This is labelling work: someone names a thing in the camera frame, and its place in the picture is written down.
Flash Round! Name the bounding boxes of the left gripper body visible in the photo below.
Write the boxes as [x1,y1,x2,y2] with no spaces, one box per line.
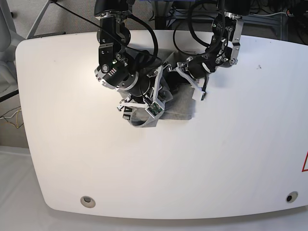
[168,57,207,101]

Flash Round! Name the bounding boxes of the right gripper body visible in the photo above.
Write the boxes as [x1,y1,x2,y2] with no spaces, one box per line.
[115,63,170,119]

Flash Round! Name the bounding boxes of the grey T-shirt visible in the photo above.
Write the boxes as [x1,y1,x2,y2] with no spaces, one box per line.
[126,51,196,128]

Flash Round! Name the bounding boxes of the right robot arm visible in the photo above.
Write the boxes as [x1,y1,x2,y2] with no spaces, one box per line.
[94,0,172,128]

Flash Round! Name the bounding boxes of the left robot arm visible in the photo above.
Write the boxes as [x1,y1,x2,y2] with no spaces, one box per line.
[172,0,250,101]

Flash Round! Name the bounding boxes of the black table leg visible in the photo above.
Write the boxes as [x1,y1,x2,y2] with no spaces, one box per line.
[151,0,174,30]

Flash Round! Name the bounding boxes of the left table grommet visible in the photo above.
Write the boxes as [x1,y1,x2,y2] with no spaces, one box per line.
[80,196,96,208]

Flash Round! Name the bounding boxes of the table grommet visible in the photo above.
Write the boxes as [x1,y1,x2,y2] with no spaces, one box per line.
[286,191,298,203]
[80,196,96,208]

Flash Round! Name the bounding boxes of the right table grommet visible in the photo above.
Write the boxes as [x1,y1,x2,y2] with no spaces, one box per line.
[286,191,298,203]

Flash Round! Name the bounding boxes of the tangled black cables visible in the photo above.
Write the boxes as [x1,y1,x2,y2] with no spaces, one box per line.
[149,0,308,27]

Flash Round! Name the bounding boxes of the aluminium frame rail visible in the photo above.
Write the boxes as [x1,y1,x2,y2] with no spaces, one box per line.
[173,9,289,41]

